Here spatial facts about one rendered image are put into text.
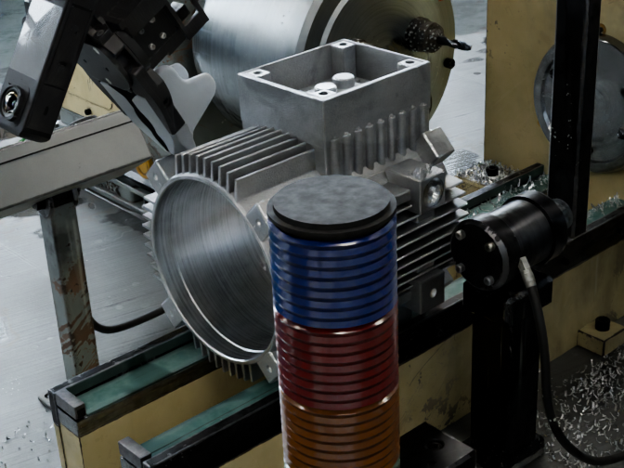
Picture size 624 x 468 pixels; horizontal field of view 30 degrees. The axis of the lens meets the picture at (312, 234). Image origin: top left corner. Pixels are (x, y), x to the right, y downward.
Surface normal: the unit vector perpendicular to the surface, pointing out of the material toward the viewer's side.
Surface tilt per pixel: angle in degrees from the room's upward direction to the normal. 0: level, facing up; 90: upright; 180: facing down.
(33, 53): 59
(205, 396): 90
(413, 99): 90
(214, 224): 84
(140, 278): 0
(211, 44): 81
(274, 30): 65
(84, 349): 90
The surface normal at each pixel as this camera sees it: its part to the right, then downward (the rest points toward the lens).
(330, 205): -0.04, -0.90
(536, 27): -0.74, 0.33
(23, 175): 0.55, -0.20
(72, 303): 0.67, 0.30
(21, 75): -0.65, -0.17
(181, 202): 0.64, 0.64
